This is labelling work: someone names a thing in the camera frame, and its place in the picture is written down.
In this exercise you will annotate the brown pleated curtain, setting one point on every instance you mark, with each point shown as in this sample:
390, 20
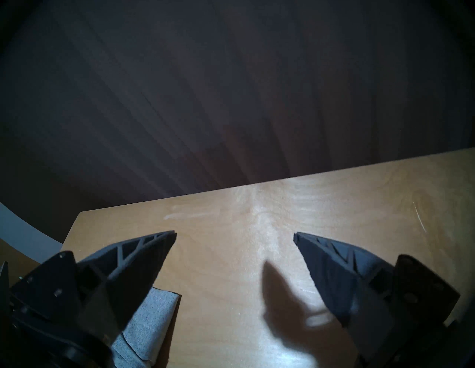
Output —
237, 74

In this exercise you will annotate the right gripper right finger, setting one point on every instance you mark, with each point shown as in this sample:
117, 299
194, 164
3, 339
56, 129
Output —
341, 282

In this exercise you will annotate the grey fabric pants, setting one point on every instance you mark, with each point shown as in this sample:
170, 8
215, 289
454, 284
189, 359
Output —
148, 326

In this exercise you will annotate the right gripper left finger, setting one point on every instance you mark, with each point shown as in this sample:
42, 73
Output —
126, 274

